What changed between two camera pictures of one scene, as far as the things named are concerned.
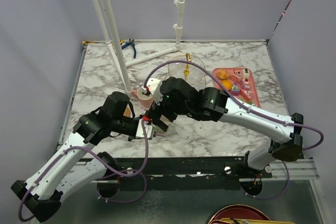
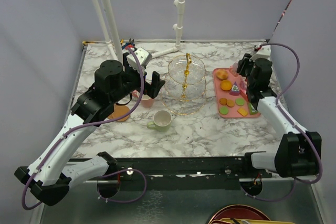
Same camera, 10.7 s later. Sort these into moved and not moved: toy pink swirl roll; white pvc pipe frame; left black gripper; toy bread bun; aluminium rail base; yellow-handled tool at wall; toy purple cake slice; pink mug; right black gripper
Moved: left black gripper; toy pink swirl roll; right black gripper
Not moved: pink mug; white pvc pipe frame; aluminium rail base; yellow-handled tool at wall; toy purple cake slice; toy bread bun
